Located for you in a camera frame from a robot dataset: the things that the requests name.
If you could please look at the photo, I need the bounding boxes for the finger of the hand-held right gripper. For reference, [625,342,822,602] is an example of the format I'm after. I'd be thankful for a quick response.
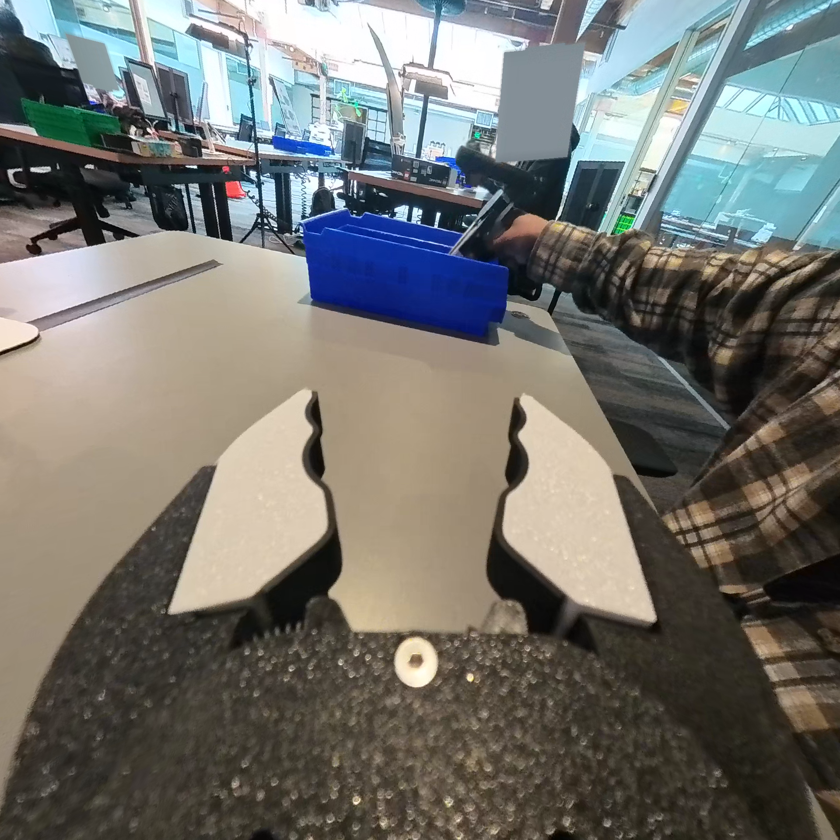
[449,189,509,258]

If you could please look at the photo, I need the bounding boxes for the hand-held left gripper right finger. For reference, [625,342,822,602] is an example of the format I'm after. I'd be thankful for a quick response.
[487,394,658,636]

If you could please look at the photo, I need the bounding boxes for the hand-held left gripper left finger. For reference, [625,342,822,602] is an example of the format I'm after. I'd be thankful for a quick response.
[168,388,343,631]

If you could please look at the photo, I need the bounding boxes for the blue plastic storage bin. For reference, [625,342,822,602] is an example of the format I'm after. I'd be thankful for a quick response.
[302,210,510,343]

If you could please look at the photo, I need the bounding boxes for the person's right hand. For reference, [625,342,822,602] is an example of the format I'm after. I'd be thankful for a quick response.
[492,213,550,266]

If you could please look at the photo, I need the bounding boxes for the black equipment box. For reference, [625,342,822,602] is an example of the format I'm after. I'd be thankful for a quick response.
[391,154,461,190]

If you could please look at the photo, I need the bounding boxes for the wooden office desk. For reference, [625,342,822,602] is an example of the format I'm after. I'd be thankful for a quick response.
[346,169,490,231]
[0,125,257,244]

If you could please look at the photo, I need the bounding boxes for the black metal cabinet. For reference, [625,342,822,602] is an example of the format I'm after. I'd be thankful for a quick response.
[559,161,626,231]

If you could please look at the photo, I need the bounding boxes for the studio light panel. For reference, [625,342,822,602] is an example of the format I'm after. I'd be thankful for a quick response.
[400,62,458,100]

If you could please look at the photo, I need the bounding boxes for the black chair armrest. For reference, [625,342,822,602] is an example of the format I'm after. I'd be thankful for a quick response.
[607,416,678,479]

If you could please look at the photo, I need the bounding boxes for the curved grey banner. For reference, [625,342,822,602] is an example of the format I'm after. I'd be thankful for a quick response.
[367,23,405,143]

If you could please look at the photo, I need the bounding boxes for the low blue tray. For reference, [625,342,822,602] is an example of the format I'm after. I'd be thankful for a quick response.
[272,134,336,158]

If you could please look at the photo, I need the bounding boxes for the operator arm plaid sleeve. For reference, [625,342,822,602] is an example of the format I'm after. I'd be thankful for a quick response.
[663,354,840,815]

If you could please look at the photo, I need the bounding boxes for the black desktop monitor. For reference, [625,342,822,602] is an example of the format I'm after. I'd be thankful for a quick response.
[156,63,196,126]
[125,58,171,123]

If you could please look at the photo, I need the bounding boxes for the black office chair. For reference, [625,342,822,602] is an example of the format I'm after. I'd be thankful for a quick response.
[7,167,143,256]

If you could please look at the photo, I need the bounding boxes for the green plastic crate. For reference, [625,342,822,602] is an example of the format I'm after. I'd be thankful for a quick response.
[21,98,123,147]

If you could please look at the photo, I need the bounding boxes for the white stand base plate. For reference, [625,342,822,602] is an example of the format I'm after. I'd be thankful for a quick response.
[0,319,42,356]

